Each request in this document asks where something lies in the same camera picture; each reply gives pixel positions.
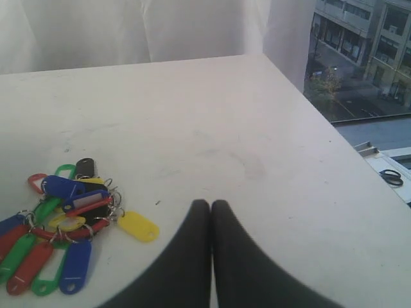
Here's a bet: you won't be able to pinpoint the grey building outside window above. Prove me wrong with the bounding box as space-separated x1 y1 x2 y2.
304 0 410 122

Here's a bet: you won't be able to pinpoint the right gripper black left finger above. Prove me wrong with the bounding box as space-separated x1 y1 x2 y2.
101 200 211 307

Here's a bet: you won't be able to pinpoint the white sheer curtain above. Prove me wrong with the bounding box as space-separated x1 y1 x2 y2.
1 1 316 90

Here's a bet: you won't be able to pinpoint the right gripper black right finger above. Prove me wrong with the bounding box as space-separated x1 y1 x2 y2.
211 200 338 307

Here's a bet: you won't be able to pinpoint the colourful plastic key tag bunch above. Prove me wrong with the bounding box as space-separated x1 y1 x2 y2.
1 158 159 296

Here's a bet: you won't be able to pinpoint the black rings on ledge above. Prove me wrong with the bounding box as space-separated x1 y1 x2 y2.
379 169 405 187

